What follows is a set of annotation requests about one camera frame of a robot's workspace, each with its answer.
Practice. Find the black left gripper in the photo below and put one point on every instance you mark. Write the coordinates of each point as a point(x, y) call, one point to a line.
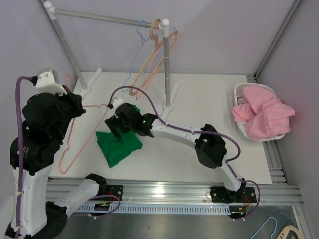
point(76, 99)

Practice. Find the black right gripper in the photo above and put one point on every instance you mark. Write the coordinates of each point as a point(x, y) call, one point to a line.
point(112, 124)

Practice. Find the pink hanger with green shirt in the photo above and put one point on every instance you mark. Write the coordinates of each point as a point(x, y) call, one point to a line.
point(80, 133)

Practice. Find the green t shirt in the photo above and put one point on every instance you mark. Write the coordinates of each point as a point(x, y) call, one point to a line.
point(117, 149)

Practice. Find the beige wooden hanger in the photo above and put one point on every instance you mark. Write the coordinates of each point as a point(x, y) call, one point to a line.
point(152, 59)

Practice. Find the blue plastic hanger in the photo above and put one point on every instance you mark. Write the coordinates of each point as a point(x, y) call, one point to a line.
point(143, 40)

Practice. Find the pink t shirt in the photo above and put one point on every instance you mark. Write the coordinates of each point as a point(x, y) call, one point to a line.
point(263, 114)

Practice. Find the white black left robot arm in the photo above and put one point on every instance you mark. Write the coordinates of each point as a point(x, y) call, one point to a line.
point(42, 127)

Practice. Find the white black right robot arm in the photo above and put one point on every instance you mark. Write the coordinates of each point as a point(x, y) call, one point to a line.
point(210, 146)

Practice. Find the wooden hanger on floor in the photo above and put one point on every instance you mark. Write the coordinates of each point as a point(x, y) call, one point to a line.
point(290, 232)

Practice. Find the silver white clothes rack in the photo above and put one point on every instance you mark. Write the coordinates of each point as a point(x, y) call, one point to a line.
point(159, 33)

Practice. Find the white perforated plastic basket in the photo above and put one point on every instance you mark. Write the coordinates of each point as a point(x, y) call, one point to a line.
point(239, 99)

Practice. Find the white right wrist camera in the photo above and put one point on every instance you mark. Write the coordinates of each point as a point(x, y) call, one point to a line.
point(115, 102)

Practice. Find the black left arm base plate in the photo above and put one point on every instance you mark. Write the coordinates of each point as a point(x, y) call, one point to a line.
point(115, 190)

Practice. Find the aluminium rail frame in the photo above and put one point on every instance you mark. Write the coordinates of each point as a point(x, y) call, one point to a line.
point(152, 192)

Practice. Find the white slotted cable duct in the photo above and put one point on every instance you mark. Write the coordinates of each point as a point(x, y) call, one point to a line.
point(128, 208)

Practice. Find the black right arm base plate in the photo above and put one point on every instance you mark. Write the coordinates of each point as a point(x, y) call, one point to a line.
point(220, 194)

